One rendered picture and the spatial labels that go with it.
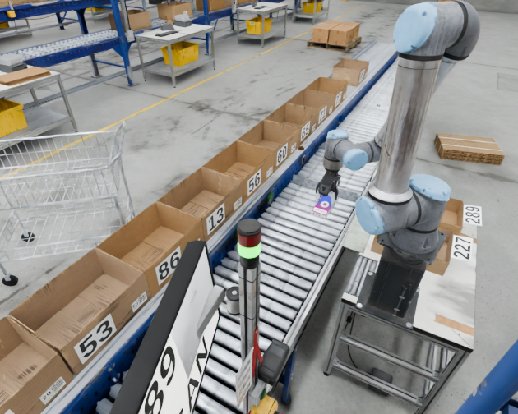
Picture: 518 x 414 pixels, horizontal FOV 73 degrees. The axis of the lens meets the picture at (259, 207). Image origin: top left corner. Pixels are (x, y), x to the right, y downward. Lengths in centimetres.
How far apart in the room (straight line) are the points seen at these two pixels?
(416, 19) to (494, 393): 86
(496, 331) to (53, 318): 270
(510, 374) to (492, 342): 250
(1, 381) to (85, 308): 35
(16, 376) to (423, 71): 165
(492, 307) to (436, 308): 129
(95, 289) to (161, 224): 48
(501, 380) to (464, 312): 150
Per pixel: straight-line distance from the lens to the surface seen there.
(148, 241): 188
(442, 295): 199
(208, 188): 216
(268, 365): 118
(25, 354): 166
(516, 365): 44
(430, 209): 140
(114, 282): 174
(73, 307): 172
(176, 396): 82
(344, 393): 240
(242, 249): 74
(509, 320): 315
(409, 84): 112
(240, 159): 244
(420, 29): 107
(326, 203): 173
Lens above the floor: 213
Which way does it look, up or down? 38 degrees down
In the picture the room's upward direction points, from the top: 1 degrees clockwise
